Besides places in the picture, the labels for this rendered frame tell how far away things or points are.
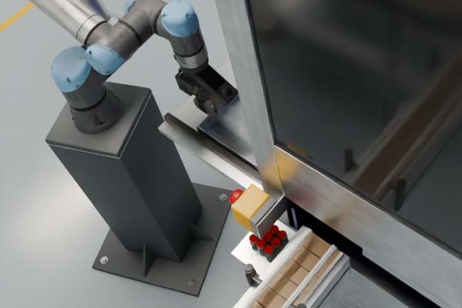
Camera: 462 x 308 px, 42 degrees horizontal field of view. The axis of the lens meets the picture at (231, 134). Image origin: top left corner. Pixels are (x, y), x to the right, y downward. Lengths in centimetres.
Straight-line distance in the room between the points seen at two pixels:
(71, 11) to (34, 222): 150
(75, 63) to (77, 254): 109
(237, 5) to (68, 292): 182
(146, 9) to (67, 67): 38
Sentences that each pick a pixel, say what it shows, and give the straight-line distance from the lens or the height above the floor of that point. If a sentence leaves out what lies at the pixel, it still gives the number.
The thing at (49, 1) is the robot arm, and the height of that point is 131.
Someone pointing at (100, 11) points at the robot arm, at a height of 109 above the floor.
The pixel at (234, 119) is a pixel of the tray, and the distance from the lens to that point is 158.
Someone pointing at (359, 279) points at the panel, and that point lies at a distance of 138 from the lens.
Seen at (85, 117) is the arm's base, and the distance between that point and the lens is 176.
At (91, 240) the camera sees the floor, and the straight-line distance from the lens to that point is 257.
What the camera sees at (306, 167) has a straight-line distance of 109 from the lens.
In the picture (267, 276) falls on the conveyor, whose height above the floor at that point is 97.
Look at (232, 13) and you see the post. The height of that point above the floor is 153.
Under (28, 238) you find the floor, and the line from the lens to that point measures 270.
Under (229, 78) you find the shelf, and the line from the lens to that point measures 168.
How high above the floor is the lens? 213
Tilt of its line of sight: 53 degrees down
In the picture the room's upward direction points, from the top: 17 degrees counter-clockwise
